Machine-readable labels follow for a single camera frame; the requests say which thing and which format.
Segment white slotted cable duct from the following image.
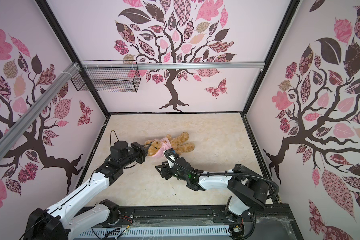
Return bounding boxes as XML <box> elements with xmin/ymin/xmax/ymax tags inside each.
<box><xmin>75</xmin><ymin>226</ymin><xmax>231</xmax><ymax>240</ymax></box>

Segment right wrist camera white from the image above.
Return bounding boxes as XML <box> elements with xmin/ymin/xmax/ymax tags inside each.
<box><xmin>165</xmin><ymin>151</ymin><xmax>179</xmax><ymax>169</ymax></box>

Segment pink knitted bear sweater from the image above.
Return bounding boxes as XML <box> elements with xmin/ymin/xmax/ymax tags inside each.
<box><xmin>151</xmin><ymin>137</ymin><xmax>172</xmax><ymax>158</ymax></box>

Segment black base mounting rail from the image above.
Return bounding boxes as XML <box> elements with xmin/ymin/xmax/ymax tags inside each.
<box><xmin>119</xmin><ymin>204</ymin><xmax>294</xmax><ymax>225</ymax></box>

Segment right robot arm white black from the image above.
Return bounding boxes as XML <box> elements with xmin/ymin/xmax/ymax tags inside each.
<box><xmin>155</xmin><ymin>158</ymin><xmax>270</xmax><ymax>222</ymax></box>

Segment black wire basket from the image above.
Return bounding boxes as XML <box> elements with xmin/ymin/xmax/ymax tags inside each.
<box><xmin>71</xmin><ymin>60</ymin><xmax>142</xmax><ymax>93</ymax></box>

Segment brown teddy bear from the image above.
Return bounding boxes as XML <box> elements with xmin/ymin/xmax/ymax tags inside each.
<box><xmin>145</xmin><ymin>132</ymin><xmax>195</xmax><ymax>158</ymax></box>

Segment left camera black cable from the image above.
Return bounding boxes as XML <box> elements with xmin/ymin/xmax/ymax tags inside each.
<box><xmin>109</xmin><ymin>129</ymin><xmax>121</xmax><ymax>146</ymax></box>

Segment aluminium rail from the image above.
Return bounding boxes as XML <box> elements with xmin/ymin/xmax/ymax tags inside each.
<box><xmin>0</xmin><ymin>63</ymin><xmax>79</xmax><ymax>161</ymax></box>
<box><xmin>82</xmin><ymin>62</ymin><xmax>265</xmax><ymax>70</ymax></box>

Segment back aluminium rail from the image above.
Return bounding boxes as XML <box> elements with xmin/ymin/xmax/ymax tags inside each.
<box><xmin>82</xmin><ymin>62</ymin><xmax>265</xmax><ymax>70</ymax></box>

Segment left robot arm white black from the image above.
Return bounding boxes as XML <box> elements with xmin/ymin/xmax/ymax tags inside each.
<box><xmin>20</xmin><ymin>141</ymin><xmax>150</xmax><ymax>240</ymax></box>

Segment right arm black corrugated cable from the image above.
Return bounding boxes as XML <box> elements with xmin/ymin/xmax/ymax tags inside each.
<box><xmin>163</xmin><ymin>149</ymin><xmax>280</xmax><ymax>200</ymax></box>

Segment left aluminium rail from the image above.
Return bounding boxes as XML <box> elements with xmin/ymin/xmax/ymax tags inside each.
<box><xmin>0</xmin><ymin>63</ymin><xmax>79</xmax><ymax>161</ymax></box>

